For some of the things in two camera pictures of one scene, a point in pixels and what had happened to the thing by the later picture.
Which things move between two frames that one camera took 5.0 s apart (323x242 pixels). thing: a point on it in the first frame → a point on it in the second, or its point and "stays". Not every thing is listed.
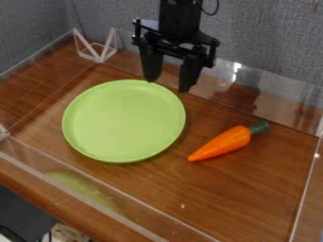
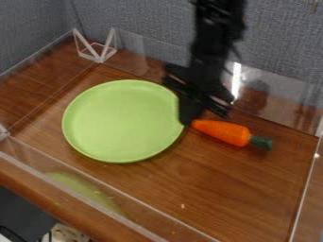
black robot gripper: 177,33 → 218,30
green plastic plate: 125,121 stays
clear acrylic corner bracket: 93,50 stays
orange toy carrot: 230,140 → 232,133
